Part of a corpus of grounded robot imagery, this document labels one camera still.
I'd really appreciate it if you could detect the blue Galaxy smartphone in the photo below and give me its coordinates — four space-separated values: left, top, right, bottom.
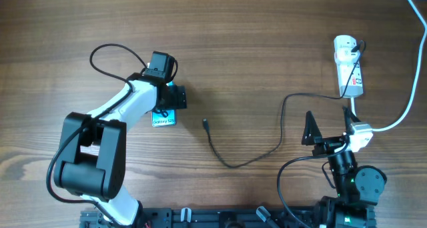
151 97 177 127

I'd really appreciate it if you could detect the black USB charging cable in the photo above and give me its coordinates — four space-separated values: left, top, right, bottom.
202 39 367 169

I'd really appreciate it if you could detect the white power strip cord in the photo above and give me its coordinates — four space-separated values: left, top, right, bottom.
350 0 427 133

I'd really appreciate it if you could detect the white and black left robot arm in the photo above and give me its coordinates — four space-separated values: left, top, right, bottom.
46 51 187 227

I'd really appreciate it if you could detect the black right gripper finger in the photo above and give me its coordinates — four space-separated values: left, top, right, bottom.
302 111 322 145
342 106 360 132

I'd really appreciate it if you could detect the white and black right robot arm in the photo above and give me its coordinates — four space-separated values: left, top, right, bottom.
302 107 387 228

